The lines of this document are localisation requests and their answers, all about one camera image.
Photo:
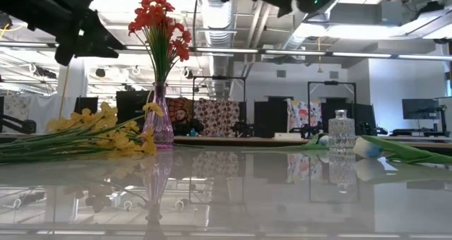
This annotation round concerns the yellow artificial flower bunch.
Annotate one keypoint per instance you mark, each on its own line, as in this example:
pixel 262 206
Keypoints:
pixel 99 127

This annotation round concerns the red artificial flower bunch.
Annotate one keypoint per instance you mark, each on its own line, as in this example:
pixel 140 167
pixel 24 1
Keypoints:
pixel 159 21

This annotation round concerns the pale floral cloth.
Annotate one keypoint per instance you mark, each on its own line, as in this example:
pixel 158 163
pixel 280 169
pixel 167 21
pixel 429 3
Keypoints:
pixel 16 113

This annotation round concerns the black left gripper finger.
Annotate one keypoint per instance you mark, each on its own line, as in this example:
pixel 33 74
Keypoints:
pixel 102 35
pixel 95 52

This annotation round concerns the red dotted patterned cloth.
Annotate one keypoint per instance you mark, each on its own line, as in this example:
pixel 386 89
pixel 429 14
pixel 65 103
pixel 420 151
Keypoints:
pixel 217 116

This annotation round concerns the orange patterned cloth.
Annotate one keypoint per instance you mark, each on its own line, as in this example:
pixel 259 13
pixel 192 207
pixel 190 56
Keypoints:
pixel 178 109

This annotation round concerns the white colourful floral cloth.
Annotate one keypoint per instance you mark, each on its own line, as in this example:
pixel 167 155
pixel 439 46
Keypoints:
pixel 300 113

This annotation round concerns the black computer monitor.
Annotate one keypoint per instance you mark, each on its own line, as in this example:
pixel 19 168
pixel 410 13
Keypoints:
pixel 420 108

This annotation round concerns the pink glass vase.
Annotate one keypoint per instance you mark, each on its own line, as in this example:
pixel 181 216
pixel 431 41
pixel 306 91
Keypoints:
pixel 159 127

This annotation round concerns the white label on desk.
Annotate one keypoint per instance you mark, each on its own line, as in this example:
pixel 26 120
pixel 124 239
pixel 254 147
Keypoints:
pixel 286 135

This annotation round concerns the white artificial tulip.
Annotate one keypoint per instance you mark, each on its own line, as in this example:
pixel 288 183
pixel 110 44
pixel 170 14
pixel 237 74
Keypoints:
pixel 367 149

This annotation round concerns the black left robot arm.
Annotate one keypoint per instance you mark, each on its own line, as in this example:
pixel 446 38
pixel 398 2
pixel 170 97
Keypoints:
pixel 35 10

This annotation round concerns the clear cut-glass vase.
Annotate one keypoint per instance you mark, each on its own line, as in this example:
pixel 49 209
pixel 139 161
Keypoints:
pixel 342 130

